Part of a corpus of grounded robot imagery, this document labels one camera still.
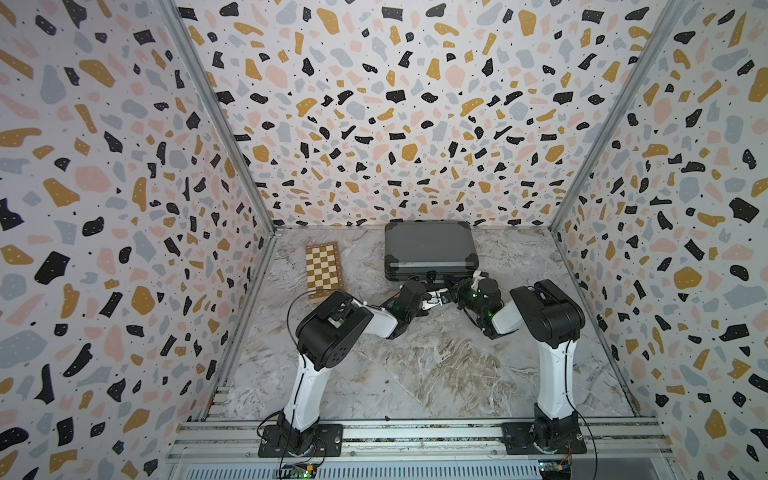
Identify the dark grey poker case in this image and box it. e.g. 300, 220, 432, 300
384, 221, 479, 282

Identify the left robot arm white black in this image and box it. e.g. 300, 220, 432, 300
278, 280, 427, 448

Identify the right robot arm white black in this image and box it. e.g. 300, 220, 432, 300
446, 273, 586, 452

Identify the wooden chess board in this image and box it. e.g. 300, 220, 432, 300
305, 242, 344, 305

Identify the right circuit board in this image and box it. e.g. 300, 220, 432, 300
538, 460, 572, 480

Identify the circuit board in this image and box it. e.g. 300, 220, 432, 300
277, 463, 318, 480
538, 460, 572, 480

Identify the left circuit board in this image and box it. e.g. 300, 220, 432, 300
277, 463, 318, 480

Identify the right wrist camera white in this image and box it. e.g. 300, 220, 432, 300
471, 270, 489, 290

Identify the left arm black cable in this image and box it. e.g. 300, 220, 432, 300
256, 290, 337, 475

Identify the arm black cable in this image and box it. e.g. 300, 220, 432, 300
256, 290, 337, 475
563, 347, 600, 480

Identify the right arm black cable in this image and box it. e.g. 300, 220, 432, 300
563, 347, 600, 480

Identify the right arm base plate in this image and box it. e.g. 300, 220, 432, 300
501, 419, 587, 455

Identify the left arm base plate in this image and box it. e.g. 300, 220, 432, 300
258, 423, 344, 458

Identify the aluminium mounting rail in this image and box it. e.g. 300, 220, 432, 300
164, 417, 684, 479

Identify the metal corner frame post right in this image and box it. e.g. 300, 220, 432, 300
548, 0, 686, 235

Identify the metal corner frame post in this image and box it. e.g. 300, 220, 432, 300
156, 0, 276, 237
548, 0, 686, 235

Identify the metal corner frame post left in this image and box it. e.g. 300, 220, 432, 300
156, 0, 276, 237

